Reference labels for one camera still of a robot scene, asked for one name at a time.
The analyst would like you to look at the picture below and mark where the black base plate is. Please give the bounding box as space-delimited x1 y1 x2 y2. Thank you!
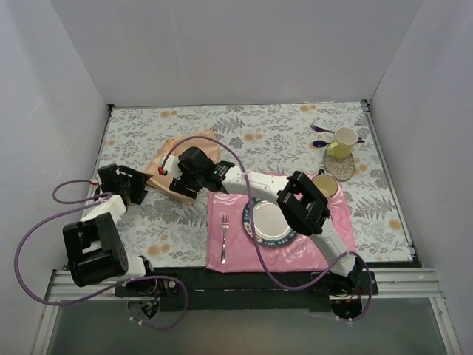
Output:
115 267 378 312

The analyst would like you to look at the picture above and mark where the pink rose placemat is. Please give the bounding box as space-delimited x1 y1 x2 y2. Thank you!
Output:
206 183 355 273

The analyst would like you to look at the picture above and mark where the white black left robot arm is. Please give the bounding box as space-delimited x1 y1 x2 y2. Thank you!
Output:
63 164 157 296

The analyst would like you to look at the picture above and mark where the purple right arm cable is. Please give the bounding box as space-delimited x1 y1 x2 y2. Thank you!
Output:
162 135 374 322

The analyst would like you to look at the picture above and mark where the white plate teal rim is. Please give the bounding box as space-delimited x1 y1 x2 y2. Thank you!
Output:
252 198 297 248

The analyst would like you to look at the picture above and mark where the purple plastic fork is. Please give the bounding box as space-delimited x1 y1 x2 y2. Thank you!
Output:
310 124 334 134

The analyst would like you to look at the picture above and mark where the floral tablecloth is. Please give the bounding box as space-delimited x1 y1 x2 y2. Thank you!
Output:
99 102 415 267

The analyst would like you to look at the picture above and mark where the purple plastic spoon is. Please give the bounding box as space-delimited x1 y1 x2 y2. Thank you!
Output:
312 140 355 148

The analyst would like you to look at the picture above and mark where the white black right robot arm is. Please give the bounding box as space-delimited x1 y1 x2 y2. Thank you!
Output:
158 146 367 294

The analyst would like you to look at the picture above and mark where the cream enamel mug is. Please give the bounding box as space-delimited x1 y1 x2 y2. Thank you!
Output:
312 169 338 199

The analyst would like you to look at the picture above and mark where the yellow green mug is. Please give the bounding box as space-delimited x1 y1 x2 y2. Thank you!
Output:
326 126 358 160

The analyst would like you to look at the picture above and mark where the aluminium frame rail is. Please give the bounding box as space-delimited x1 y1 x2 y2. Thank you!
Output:
47 268 461 354

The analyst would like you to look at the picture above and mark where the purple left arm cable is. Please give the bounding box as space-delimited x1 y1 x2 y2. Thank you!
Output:
13 177 189 331

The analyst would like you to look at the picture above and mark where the speckled round coaster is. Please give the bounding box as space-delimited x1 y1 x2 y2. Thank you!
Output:
323 152 355 182

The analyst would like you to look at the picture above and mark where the peach satin napkin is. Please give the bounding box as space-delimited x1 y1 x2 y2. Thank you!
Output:
145 129 221 205

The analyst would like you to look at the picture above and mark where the silver fork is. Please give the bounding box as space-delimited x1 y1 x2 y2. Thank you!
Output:
220 214 230 264

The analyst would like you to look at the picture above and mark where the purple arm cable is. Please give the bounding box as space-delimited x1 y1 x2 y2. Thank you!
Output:
162 135 374 322
13 177 189 331

